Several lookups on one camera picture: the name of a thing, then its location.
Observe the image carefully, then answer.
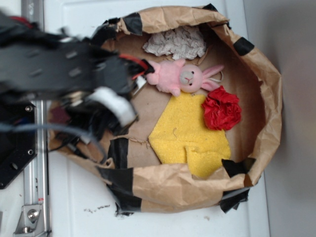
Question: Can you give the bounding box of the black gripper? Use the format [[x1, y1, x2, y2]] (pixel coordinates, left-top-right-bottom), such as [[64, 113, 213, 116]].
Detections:
[[66, 54, 148, 128]]

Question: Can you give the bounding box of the metal corner bracket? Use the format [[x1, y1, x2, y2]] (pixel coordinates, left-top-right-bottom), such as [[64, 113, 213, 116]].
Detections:
[[13, 204, 45, 237]]

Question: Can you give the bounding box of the pink plush bunny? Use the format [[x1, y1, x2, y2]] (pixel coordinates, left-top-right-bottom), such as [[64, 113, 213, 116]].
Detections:
[[146, 59, 224, 97]]

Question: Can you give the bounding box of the white crumpled paper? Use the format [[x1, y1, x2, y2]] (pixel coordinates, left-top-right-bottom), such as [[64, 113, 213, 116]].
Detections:
[[143, 26, 206, 60]]

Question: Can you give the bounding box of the yellow cloth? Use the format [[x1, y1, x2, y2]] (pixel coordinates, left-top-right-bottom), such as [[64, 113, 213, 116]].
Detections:
[[148, 93, 231, 178]]

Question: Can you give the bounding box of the brown paper bag bin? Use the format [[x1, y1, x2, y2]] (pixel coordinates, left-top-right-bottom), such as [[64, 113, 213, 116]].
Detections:
[[48, 5, 282, 213]]

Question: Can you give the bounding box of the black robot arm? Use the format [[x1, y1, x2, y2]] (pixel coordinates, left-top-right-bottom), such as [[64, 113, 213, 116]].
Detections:
[[0, 13, 147, 127]]

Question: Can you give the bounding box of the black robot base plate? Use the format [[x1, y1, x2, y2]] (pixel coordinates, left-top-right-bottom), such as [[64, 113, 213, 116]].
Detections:
[[0, 102, 37, 190]]

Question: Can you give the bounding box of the aluminium rail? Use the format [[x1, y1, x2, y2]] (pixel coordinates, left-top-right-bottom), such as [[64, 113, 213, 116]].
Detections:
[[21, 0, 52, 237]]

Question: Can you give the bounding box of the red crumpled paper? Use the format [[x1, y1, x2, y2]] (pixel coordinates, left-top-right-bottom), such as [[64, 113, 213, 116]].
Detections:
[[202, 86, 242, 130]]

